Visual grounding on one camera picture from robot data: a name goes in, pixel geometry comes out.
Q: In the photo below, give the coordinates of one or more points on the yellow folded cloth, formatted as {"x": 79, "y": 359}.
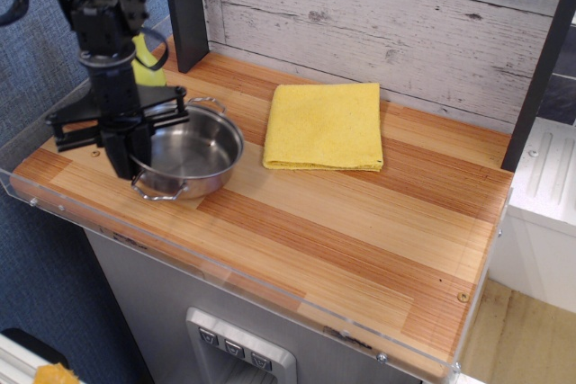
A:
{"x": 324, "y": 127}

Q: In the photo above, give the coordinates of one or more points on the stainless steel pot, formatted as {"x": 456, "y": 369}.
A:
{"x": 191, "y": 159}

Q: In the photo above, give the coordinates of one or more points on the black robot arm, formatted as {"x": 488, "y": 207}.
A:
{"x": 104, "y": 30}

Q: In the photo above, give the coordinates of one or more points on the clear acrylic table guard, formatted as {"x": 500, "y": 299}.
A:
{"x": 389, "y": 261}

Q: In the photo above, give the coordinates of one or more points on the white toy sink counter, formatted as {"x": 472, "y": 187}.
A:
{"x": 534, "y": 252}

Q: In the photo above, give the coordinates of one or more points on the yellow olive oil bottle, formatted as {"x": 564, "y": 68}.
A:
{"x": 147, "y": 69}

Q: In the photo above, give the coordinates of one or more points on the yellow object bottom left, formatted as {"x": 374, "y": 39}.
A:
{"x": 55, "y": 374}

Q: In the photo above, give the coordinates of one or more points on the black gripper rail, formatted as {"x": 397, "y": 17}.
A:
{"x": 125, "y": 133}

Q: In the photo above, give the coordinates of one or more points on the dark vertical post right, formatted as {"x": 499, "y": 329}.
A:
{"x": 551, "y": 50}

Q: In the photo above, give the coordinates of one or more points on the toy fridge with dispenser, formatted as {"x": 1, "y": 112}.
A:
{"x": 192, "y": 331}

